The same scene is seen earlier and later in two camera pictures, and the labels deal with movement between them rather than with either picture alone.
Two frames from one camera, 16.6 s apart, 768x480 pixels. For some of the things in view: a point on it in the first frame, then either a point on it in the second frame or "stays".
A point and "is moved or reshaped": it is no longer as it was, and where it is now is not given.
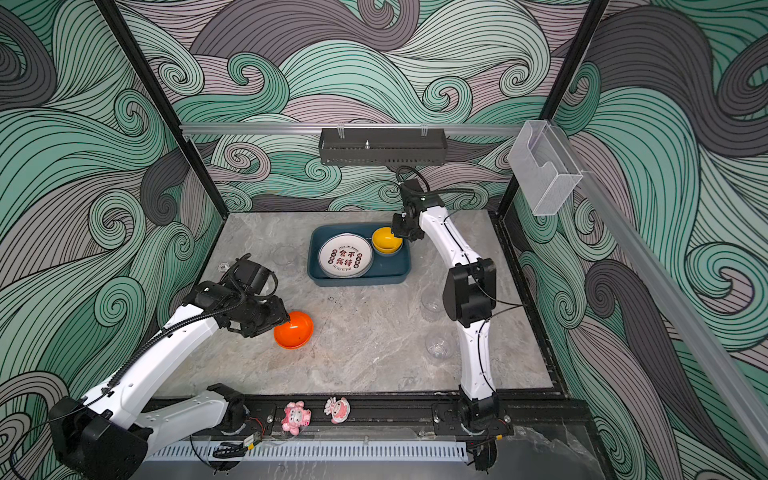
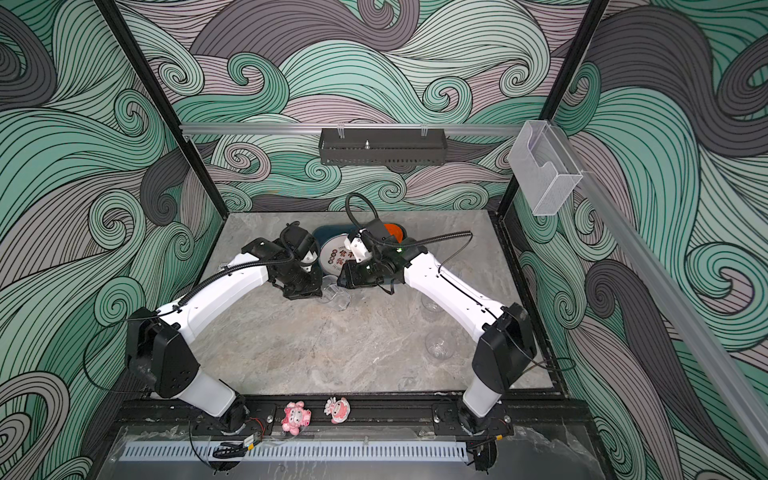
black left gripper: [279, 315] → [313, 291]
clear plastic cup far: [432, 300] stays
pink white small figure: [338, 410] stays
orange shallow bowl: [296, 333] is moved or reshaped
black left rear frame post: [133, 52] stays
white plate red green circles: [345, 255] stays
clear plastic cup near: [440, 345] stays
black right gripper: [398, 231] → [354, 276]
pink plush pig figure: [295, 417] stays
